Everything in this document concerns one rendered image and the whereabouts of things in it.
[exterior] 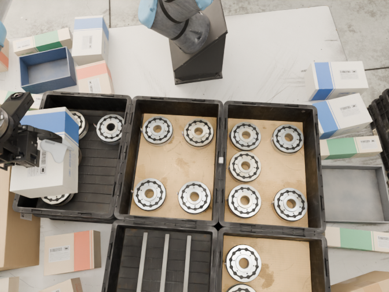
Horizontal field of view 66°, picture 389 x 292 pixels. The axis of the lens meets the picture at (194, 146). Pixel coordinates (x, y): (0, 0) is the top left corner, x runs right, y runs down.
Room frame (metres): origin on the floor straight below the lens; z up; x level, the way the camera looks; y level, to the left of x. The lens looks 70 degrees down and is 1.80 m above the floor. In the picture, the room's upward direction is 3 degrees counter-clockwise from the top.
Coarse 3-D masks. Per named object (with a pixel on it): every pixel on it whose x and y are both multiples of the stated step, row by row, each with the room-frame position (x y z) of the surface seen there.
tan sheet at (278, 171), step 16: (272, 128) 0.40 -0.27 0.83; (272, 160) 0.29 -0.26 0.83; (288, 160) 0.28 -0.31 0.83; (272, 176) 0.23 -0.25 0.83; (288, 176) 0.23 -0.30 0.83; (304, 176) 0.23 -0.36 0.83; (272, 192) 0.18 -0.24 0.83; (304, 192) 0.17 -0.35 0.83; (272, 224) 0.08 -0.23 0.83; (288, 224) 0.08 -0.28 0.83; (304, 224) 0.07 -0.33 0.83
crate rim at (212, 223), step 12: (144, 96) 0.50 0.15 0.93; (132, 108) 0.46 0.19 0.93; (132, 120) 0.42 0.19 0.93; (216, 156) 0.28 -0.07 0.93; (216, 168) 0.24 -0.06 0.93; (120, 180) 0.22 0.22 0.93; (216, 180) 0.21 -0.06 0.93; (120, 192) 0.19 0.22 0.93; (216, 192) 0.17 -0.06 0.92; (120, 204) 0.15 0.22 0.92; (216, 204) 0.14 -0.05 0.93; (120, 216) 0.12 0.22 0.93; (132, 216) 0.12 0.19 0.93; (144, 216) 0.11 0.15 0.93; (216, 216) 0.10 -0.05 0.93
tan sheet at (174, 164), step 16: (176, 128) 0.42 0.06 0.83; (144, 144) 0.37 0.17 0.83; (176, 144) 0.36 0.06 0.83; (144, 160) 0.31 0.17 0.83; (160, 160) 0.31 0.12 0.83; (176, 160) 0.31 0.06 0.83; (192, 160) 0.30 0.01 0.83; (208, 160) 0.30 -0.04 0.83; (144, 176) 0.26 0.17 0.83; (160, 176) 0.25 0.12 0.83; (176, 176) 0.25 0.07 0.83; (192, 176) 0.25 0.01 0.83; (208, 176) 0.25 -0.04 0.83; (176, 192) 0.20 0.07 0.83; (160, 208) 0.15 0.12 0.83; (176, 208) 0.15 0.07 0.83; (208, 208) 0.14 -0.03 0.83
